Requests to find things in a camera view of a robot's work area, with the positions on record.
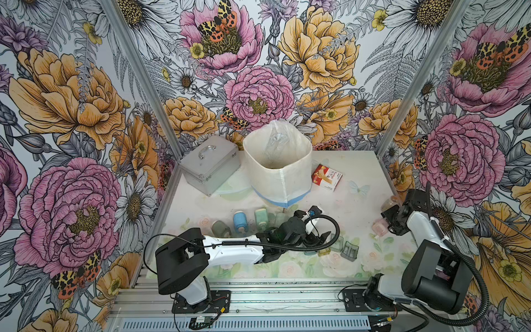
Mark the pink pencil sharpener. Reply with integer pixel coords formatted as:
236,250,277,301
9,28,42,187
371,219,389,237

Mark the teal square pencil sharpener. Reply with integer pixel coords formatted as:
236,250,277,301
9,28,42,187
254,207,269,232

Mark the silver aluminium case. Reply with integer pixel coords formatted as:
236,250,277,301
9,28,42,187
180,136,241,196

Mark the translucent yellow shavings tray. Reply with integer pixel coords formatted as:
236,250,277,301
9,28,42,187
317,248,331,257

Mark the grey-green pencil sharpener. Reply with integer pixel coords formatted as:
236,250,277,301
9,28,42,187
274,212,290,228

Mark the red white bandage box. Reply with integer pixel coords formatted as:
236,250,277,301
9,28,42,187
312,164,343,192

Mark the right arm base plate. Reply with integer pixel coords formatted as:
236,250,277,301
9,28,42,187
340,289,400,313

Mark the white lined trash bin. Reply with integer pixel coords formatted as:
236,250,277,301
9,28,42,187
243,120,313,208

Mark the clear teal shavings tray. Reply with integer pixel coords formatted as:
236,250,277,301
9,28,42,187
330,236,344,253

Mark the blue pencil sharpener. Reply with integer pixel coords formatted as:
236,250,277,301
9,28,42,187
233,211,248,234

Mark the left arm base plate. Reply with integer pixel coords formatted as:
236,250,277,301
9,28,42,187
171,290,232,314

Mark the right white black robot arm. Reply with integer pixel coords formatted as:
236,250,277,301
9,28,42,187
363,184,490,327

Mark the small glass jar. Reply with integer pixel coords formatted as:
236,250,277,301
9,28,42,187
381,195,402,212

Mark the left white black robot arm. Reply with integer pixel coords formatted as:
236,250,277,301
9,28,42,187
154,206,340,306

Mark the grey translucent shavings tray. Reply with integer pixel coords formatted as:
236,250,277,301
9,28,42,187
340,242,359,262

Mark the dark green pencil sharpener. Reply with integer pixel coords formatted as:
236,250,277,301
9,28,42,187
211,220,232,238

